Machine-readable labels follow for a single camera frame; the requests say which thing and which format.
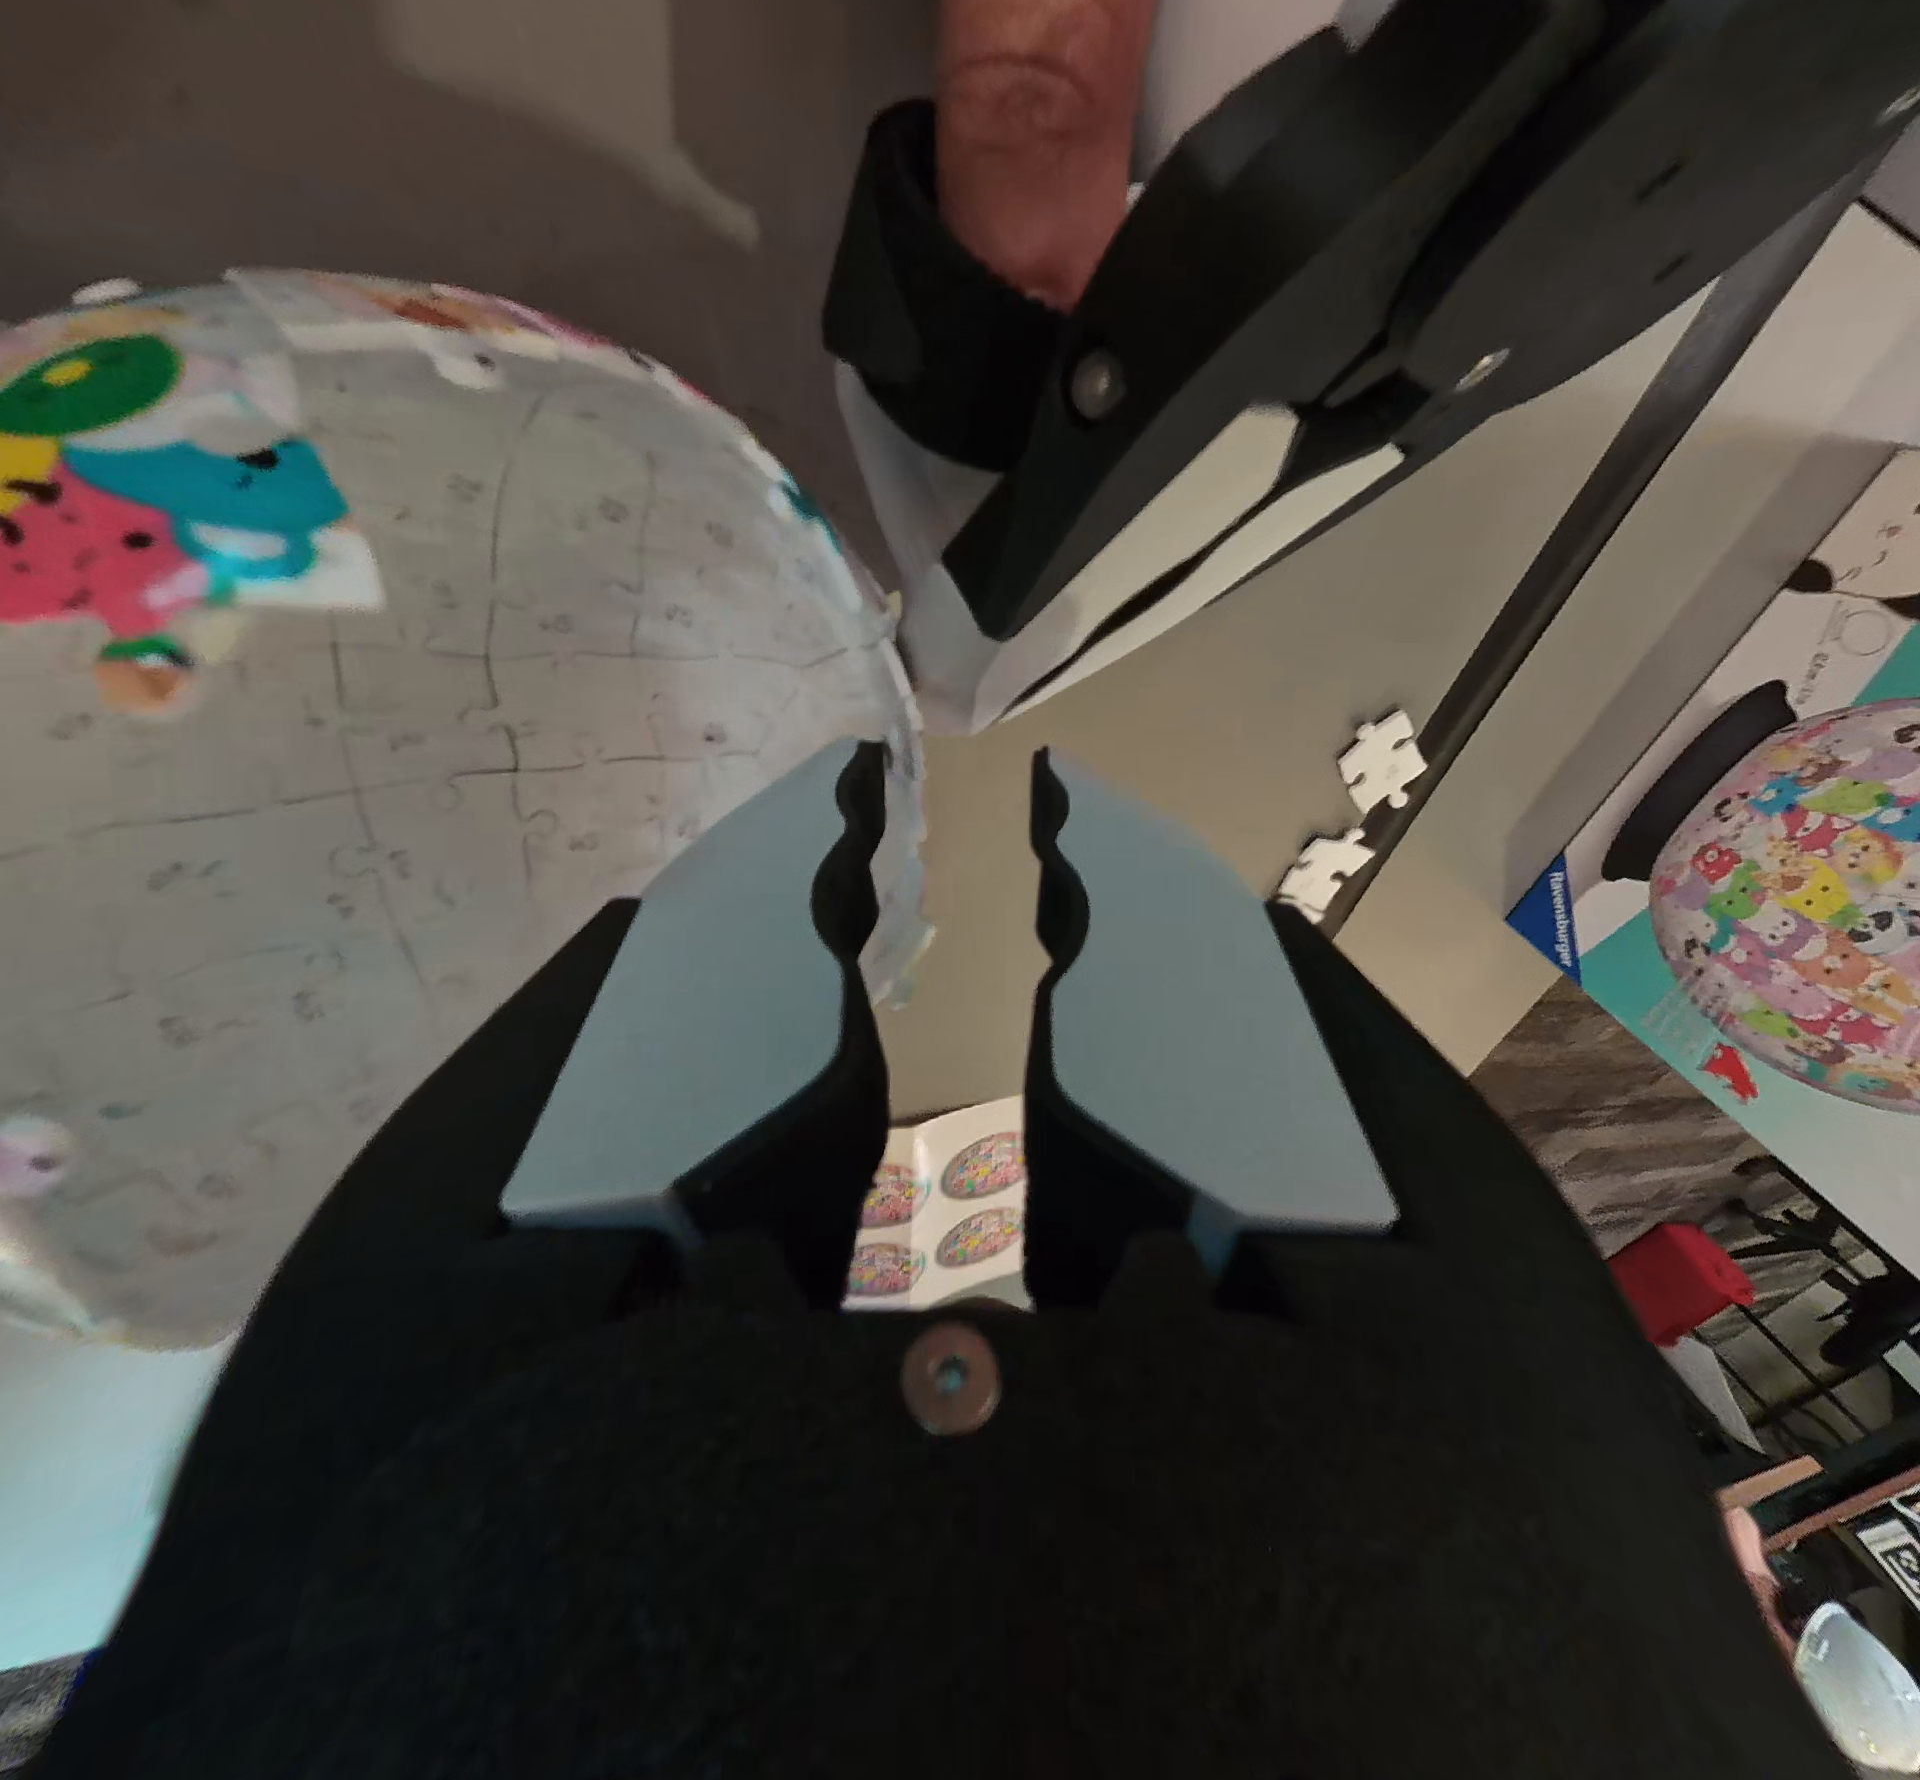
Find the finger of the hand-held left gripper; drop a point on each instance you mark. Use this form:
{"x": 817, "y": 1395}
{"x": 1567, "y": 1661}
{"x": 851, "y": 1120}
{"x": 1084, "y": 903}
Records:
{"x": 1233, "y": 567}
{"x": 1172, "y": 504}

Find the single white puzzle piece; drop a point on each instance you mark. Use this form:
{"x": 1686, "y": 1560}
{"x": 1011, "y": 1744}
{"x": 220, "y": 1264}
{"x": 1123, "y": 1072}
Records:
{"x": 1383, "y": 762}

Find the person's left hand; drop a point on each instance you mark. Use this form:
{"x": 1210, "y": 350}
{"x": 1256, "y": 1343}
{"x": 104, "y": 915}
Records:
{"x": 1033, "y": 71}

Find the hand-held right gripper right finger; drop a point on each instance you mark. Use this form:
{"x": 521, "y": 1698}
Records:
{"x": 1202, "y": 1061}

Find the colourful puzzle ball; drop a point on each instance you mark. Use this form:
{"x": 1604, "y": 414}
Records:
{"x": 422, "y": 821}

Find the colourful puzzle box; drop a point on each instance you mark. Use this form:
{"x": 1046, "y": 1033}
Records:
{"x": 1773, "y": 881}

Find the white puzzle leaflet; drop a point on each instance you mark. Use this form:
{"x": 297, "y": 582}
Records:
{"x": 946, "y": 1213}

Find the red cloth bag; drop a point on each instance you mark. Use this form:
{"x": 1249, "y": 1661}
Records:
{"x": 1679, "y": 1286}

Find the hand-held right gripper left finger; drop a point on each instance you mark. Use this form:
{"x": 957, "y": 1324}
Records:
{"x": 691, "y": 1061}

